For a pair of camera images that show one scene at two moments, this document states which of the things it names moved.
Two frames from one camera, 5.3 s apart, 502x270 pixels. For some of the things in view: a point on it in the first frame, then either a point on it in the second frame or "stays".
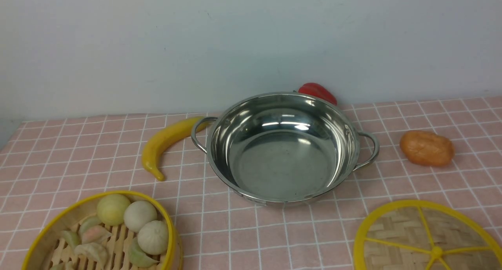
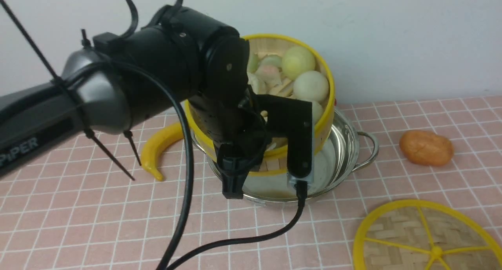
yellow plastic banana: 169,134 stays
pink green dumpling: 90,231 -> 269,70
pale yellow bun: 110,209 -> 296,60
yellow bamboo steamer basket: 49,247 -> 286,66
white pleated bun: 153,237 -> 317,111
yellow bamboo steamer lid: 414,234 stays
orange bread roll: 426,148 stays
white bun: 138,212 -> 311,85
